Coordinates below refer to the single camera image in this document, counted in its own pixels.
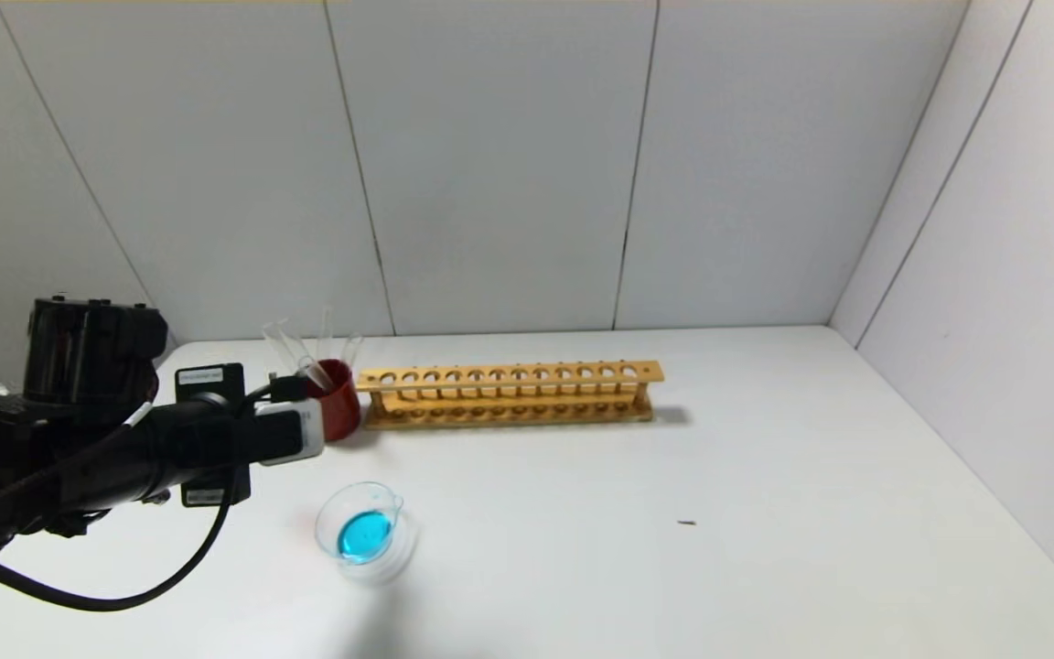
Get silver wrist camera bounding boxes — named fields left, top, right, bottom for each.
left=253, top=399, right=325, bottom=467

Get black camera cable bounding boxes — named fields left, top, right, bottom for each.
left=0, top=467, right=237, bottom=612

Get wooden test tube rack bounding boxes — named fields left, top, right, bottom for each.
left=356, top=361, right=665, bottom=431

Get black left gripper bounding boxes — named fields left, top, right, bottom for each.
left=148, top=362, right=252, bottom=508

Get dark red plastic cup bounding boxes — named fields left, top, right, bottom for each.
left=307, top=359, right=362, bottom=442

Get clear glass beaker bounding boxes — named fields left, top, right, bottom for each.
left=314, top=481, right=419, bottom=583

